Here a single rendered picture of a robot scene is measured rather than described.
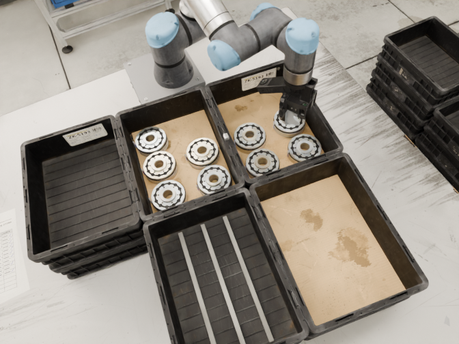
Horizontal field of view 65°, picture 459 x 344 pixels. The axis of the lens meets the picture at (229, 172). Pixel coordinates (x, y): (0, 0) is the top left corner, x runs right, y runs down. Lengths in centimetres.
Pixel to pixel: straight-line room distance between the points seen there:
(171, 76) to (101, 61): 156
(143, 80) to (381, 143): 91
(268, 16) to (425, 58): 125
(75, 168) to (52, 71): 178
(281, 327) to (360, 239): 32
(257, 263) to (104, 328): 49
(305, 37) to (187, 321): 74
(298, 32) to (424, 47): 131
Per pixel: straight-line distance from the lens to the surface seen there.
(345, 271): 103
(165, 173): 112
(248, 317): 99
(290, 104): 103
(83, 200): 121
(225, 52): 87
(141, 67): 151
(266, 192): 104
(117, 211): 114
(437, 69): 204
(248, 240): 103
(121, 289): 120
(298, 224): 105
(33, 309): 131
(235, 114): 125
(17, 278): 136
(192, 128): 123
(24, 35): 342
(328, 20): 298
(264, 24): 93
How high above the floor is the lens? 181
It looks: 60 degrees down
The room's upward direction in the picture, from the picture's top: 8 degrees counter-clockwise
